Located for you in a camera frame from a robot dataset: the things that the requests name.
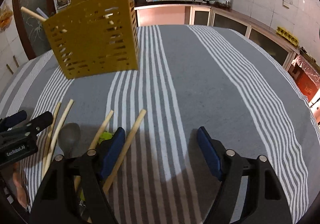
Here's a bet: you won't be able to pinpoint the wooden chopstick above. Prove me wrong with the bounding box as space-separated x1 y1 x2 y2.
74 110 114 191
41 102 61 178
41 99 74 178
20 6 68 33
103 109 146 195

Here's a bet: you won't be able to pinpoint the green frog handle utensil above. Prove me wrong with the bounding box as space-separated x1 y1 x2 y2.
98 131 113 144

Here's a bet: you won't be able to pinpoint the kitchen counter cabinets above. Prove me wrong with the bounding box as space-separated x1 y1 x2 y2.
134 3 301 71

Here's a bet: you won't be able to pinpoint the person's left hand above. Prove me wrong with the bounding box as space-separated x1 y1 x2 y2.
12 162 28 209

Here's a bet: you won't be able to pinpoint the dark grey spoon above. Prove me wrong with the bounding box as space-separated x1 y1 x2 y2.
57 123 81 158

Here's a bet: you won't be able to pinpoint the yellow perforated utensil holder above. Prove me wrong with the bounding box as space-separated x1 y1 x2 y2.
43 0 139 79

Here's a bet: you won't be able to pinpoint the hanging yellow snack bags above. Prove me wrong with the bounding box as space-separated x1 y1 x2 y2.
0 4 13 32

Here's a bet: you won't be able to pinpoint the wooden chopstick in holder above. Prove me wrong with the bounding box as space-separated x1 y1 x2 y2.
20 6 68 33

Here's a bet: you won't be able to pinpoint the dark wooden door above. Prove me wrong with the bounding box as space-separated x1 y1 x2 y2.
12 0 55 60

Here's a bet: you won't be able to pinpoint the grey white striped tablecloth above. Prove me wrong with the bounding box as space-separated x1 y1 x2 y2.
1 25 319 223

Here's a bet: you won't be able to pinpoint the yellow egg tray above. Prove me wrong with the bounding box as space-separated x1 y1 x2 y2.
276 27 299 47

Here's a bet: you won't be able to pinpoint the white wall socket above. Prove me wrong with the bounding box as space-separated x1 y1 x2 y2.
283 0 293 9

